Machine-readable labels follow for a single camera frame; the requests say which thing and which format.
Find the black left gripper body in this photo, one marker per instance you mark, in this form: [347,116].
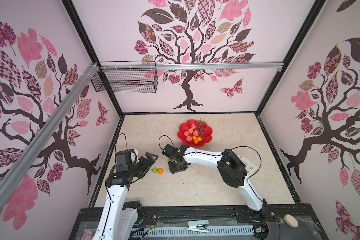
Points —
[138,168]

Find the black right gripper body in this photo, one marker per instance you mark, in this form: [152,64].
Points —
[174,168]

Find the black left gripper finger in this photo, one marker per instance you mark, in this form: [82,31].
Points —
[152,158]
[145,172]

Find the red flower fruit bowl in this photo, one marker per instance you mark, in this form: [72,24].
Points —
[187,125]

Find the purple fake grape bunch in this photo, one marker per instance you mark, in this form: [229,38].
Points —
[201,125]

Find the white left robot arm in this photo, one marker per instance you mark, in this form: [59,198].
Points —
[119,216]

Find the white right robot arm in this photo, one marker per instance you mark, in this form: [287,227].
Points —
[231,168]

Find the green white food pouch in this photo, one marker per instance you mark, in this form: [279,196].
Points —
[251,168]

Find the black base platform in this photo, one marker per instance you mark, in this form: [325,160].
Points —
[274,228]

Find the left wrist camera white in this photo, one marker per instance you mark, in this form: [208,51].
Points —
[134,155]

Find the white slotted cable duct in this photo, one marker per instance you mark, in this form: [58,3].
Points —
[213,231]

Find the black wire basket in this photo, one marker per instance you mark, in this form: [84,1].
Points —
[126,77]

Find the aluminium rail bar left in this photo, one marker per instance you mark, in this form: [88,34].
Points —
[18,170]

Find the aluminium rail bar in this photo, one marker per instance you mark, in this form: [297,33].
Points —
[210,66]
[18,170]

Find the aluminium rail bar back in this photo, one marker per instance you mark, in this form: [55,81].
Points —
[210,66]

